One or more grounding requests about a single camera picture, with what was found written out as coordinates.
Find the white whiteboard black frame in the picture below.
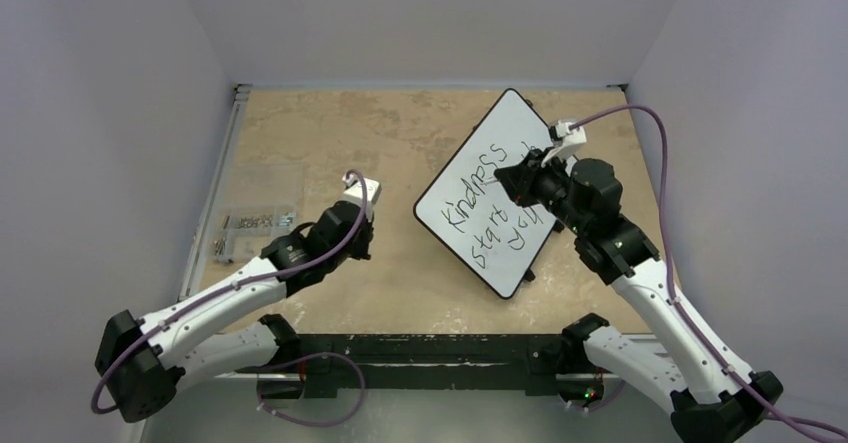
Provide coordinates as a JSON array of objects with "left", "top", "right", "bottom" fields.
[{"left": 413, "top": 89, "right": 556, "bottom": 299}]

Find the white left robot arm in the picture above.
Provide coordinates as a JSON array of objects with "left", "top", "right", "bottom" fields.
[{"left": 90, "top": 195, "right": 375, "bottom": 423}]

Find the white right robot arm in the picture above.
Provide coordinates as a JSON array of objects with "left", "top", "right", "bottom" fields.
[{"left": 494, "top": 150, "right": 783, "bottom": 442}]

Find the clear box of screws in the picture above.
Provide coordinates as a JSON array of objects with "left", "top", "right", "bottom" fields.
[{"left": 209, "top": 162, "right": 305, "bottom": 264}]

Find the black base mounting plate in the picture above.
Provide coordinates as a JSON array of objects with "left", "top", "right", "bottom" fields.
[{"left": 243, "top": 334, "right": 621, "bottom": 403}]

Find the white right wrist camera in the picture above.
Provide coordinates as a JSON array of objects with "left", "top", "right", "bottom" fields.
[{"left": 541, "top": 119, "right": 587, "bottom": 167}]

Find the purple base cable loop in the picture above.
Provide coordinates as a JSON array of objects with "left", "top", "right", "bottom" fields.
[{"left": 256, "top": 352, "right": 367, "bottom": 429}]

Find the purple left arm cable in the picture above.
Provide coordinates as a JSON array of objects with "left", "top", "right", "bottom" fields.
[{"left": 90, "top": 169, "right": 370, "bottom": 416}]

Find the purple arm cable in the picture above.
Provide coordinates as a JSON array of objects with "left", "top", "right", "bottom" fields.
[
  {"left": 568, "top": 103, "right": 848, "bottom": 443},
  {"left": 90, "top": 169, "right": 370, "bottom": 416}
]

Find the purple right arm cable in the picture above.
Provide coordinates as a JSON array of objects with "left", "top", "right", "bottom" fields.
[{"left": 568, "top": 103, "right": 848, "bottom": 443}]

